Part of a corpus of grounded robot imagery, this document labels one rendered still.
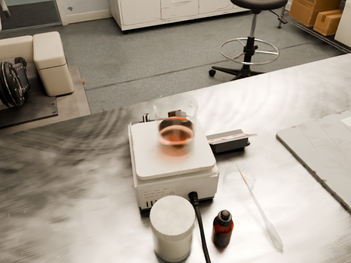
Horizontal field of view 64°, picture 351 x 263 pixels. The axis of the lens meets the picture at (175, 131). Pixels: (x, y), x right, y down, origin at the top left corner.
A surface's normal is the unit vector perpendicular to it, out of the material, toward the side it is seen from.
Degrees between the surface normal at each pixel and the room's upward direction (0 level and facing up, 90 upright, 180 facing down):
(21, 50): 90
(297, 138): 0
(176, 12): 90
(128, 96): 0
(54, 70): 90
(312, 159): 0
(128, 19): 90
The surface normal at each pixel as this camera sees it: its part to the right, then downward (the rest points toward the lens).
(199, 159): -0.01, -0.74
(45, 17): 0.37, 0.62
